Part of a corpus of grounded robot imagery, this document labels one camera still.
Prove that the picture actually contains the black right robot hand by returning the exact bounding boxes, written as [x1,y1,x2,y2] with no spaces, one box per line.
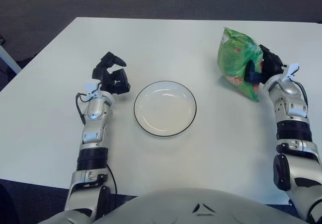
[243,44,287,86]

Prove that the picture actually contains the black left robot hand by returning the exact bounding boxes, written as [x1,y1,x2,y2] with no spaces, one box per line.
[92,51,131,96]

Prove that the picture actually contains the green potato chip bag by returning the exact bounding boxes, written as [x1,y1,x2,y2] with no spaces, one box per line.
[216,27,264,103]

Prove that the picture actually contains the white plate with black rim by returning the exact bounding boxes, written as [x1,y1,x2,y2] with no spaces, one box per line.
[133,81,198,137]

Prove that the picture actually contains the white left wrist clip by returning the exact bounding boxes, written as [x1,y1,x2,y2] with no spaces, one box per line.
[84,82,104,100]

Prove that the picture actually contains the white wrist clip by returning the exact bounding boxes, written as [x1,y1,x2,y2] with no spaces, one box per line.
[285,62,300,83]
[84,82,104,100]

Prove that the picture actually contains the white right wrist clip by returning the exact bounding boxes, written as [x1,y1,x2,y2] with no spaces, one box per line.
[285,62,300,83]

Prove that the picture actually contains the grey robot torso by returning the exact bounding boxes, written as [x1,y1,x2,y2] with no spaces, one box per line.
[37,187,310,224]

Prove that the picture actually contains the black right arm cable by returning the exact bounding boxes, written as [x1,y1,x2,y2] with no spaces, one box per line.
[294,82,309,106]

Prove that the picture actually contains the white table frame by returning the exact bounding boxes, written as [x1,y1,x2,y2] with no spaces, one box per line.
[0,44,23,75]

